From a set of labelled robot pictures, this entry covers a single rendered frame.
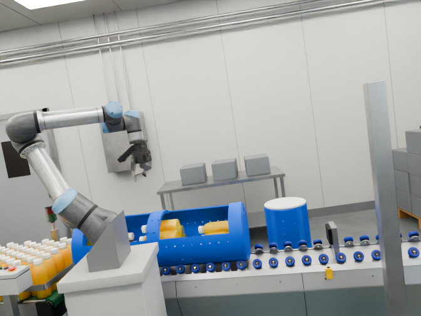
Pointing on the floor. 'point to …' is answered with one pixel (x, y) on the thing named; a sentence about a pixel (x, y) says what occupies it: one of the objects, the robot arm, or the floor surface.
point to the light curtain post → (385, 197)
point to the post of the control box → (11, 305)
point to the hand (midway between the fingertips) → (139, 179)
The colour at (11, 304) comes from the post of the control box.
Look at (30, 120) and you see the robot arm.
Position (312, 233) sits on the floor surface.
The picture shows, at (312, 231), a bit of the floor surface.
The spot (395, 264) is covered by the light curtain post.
